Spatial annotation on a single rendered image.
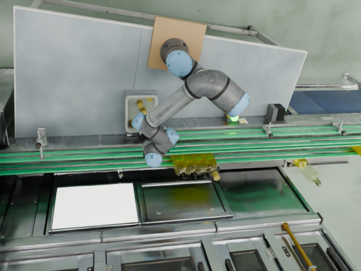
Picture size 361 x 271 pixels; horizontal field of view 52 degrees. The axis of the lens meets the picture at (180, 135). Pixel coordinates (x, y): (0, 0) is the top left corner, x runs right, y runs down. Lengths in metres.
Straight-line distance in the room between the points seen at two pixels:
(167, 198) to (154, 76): 0.67
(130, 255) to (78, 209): 0.38
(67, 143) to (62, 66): 0.42
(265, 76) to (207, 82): 0.89
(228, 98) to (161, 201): 0.78
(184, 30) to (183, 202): 0.90
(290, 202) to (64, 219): 1.21
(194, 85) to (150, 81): 0.69
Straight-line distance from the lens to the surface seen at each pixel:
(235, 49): 2.14
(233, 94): 1.45
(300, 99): 2.78
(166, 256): 1.78
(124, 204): 1.97
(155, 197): 2.02
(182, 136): 2.04
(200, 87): 1.42
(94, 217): 1.91
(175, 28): 1.98
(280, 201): 2.19
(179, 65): 1.79
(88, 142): 2.14
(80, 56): 2.02
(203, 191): 2.09
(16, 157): 2.11
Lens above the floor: 2.67
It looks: 58 degrees down
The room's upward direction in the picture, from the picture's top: 158 degrees clockwise
